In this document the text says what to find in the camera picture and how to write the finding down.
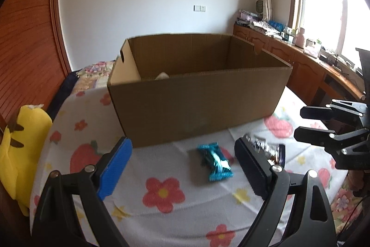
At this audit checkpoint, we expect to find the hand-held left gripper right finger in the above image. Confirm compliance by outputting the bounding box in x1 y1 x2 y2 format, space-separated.
234 135 338 247

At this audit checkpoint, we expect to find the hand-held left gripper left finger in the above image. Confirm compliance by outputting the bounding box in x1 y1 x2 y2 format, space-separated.
30 136 133 247

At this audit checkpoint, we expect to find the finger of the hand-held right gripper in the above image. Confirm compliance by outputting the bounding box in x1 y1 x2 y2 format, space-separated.
299 99 370 124
293 125 370 147

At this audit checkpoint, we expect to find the crinkled silver snack packet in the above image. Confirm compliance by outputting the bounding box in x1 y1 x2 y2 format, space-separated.
246 134 287 166

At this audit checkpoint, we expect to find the teal foil snack packet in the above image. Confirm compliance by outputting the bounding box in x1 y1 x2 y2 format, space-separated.
197 142 234 183

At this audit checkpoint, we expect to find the brown cardboard box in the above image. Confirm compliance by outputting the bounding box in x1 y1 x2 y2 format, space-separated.
107 34 293 149

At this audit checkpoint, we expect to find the person's right hand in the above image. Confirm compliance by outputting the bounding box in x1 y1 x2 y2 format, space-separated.
348 169 370 197

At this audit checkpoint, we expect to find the white strawberry print blanket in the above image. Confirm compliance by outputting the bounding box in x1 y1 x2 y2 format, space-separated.
29 84 349 247

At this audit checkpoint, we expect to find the long wooden cabinet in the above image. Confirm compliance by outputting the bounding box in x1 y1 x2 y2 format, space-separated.
232 24 367 106

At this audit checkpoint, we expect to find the pink bottle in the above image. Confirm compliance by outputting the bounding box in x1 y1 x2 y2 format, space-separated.
295 27 306 47

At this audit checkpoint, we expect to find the dark blue cloth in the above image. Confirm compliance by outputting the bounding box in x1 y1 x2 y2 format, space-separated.
46 70 80 121

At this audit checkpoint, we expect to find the yellow plush toy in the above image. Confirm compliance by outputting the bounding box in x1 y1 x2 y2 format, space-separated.
0 104 53 218

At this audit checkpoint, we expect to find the floral patchwork quilt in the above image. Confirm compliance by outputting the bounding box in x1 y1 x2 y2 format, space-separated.
68 61 362 234

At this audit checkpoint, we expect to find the blue box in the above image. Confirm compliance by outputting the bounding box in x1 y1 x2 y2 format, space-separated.
268 19 285 31

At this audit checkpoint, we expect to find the folded floral cloth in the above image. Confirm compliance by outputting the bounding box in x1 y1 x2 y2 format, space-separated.
249 20 283 35

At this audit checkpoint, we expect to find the wooden framed window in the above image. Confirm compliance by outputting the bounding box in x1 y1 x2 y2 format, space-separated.
288 0 370 83

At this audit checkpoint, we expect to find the stack of flat boxes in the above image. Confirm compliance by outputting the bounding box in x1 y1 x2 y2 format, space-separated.
235 10 262 27

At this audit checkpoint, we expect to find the brown wooden headboard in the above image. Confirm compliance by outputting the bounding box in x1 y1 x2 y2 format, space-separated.
0 0 73 133

